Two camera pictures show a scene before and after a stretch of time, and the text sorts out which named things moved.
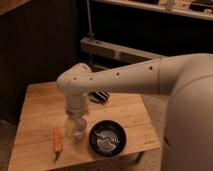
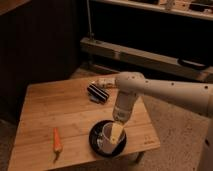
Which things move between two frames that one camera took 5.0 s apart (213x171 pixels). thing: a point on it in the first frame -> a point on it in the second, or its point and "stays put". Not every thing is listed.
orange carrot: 57,143 stays put
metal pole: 90,34 stays put
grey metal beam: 98,48 stays put
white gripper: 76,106 -> 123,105
